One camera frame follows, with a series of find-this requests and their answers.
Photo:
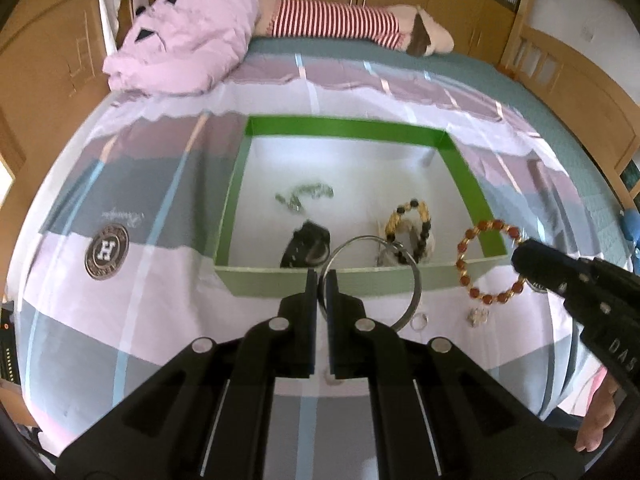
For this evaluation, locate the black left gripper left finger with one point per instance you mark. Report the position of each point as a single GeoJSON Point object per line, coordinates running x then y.
{"type": "Point", "coordinates": [283, 346]}

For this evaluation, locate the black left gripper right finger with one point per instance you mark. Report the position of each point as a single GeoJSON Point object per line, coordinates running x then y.
{"type": "Point", "coordinates": [359, 347]}

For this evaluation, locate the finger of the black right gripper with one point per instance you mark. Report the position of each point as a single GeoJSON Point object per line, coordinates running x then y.
{"type": "Point", "coordinates": [545, 266]}

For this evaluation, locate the large silver bangle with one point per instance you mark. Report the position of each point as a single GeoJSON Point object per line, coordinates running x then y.
{"type": "Point", "coordinates": [385, 280]}

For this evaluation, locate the person's right hand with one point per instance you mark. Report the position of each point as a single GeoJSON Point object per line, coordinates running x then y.
{"type": "Point", "coordinates": [599, 416]}

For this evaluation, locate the black wrist watch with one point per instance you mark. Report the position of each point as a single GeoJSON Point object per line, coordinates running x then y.
{"type": "Point", "coordinates": [309, 247]}

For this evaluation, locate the green white cardboard box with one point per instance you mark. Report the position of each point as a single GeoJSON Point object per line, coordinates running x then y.
{"type": "Point", "coordinates": [348, 176]}

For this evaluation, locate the pink folded quilt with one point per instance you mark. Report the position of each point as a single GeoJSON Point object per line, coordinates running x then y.
{"type": "Point", "coordinates": [183, 46]}

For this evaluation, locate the wooden headboard frame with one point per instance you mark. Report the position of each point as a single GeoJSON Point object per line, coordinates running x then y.
{"type": "Point", "coordinates": [581, 58]}

